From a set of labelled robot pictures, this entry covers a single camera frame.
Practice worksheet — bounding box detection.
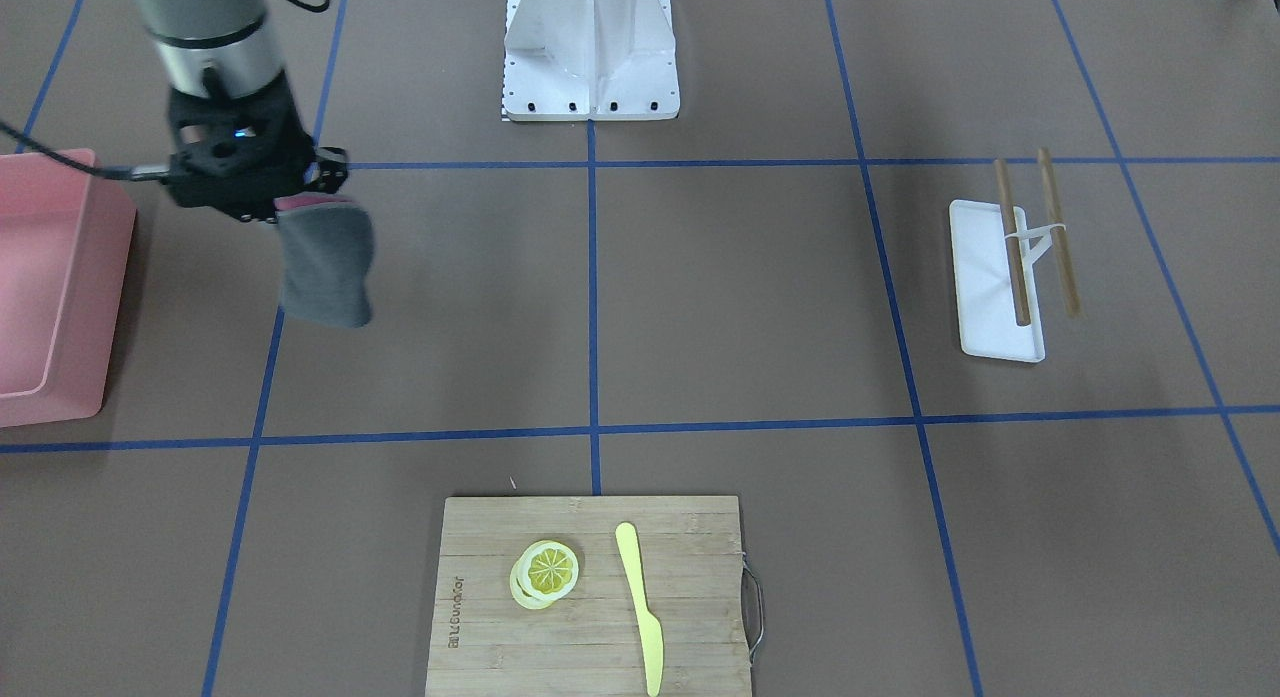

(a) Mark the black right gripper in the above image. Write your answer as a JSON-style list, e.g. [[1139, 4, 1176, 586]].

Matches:
[[161, 74, 349, 223]]

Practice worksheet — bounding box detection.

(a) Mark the grey pink cleaning cloth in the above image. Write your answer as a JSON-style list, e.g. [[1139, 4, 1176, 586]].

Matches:
[[275, 192, 375, 329]]

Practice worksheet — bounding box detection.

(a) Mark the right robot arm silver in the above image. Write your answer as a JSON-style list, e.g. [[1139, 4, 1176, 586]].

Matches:
[[134, 0, 348, 223]]

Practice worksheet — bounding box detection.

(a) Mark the pink plastic bin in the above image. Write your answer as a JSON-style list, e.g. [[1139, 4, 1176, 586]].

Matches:
[[1, 153, 137, 428]]

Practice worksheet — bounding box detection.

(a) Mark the yellow lemon slice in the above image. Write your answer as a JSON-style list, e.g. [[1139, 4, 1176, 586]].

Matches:
[[509, 538, 580, 610]]

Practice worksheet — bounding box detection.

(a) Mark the wooden cutting board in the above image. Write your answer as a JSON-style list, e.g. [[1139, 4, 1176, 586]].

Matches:
[[424, 496, 753, 696]]

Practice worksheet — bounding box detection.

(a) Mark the yellow plastic knife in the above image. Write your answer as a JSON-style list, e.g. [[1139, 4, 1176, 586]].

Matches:
[[614, 521, 666, 696]]

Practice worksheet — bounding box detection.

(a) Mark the white rectangular tray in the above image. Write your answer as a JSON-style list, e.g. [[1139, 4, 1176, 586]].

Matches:
[[948, 200, 1046, 364]]

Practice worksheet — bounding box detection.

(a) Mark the wooden chopstick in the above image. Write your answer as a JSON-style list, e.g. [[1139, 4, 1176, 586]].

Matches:
[[993, 159, 1032, 327], [1037, 147, 1083, 318]]

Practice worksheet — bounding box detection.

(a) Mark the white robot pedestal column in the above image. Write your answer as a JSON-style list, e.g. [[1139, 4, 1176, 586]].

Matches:
[[500, 0, 681, 123]]

